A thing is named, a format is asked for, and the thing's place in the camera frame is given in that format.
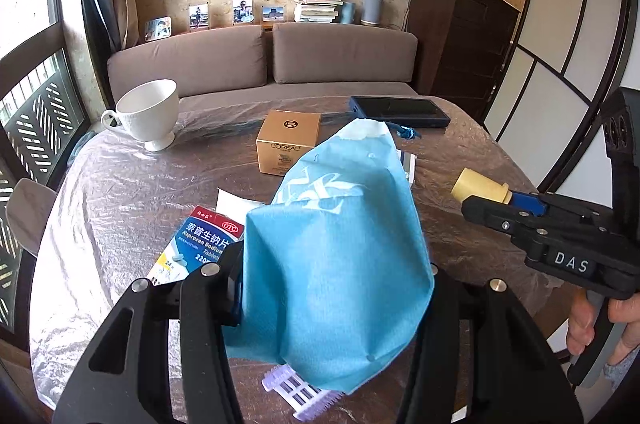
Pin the white footed cup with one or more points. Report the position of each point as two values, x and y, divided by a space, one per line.
150 113

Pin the acrylic photo frame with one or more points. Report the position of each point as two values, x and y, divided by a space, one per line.
199 16
243 11
273 14
158 28

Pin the black framed sliding partition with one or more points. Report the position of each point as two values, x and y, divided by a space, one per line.
565 3

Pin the person's right hand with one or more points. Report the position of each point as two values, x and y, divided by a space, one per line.
580 319

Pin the yellow tape roll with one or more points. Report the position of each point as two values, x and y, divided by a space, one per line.
477 186

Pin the red and blue medicine box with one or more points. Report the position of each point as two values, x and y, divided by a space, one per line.
200 239

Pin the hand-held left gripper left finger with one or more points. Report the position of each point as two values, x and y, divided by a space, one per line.
237 300

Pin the grey cylinder speaker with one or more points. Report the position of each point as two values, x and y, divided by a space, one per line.
371 9

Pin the light blue canister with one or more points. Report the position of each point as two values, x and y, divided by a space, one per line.
348 12

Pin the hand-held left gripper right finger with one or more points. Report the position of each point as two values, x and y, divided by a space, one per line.
450 299

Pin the grey chair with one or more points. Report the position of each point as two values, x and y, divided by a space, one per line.
30 214

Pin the stack of books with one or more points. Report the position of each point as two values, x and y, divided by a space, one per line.
317 6

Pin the dark wooden cabinet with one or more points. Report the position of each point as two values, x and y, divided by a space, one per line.
465 33

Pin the blue fabric bag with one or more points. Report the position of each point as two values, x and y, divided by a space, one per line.
340 264

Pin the phone in blue case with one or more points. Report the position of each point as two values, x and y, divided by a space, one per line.
400 111

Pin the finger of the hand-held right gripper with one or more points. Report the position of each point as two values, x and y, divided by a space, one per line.
500 216
525 201

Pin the black lattice window guard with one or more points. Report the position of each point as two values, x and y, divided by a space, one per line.
37 113

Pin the gold cardboard box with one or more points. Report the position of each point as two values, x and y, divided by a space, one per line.
287 138

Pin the brown sofa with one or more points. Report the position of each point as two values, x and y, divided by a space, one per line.
300 91

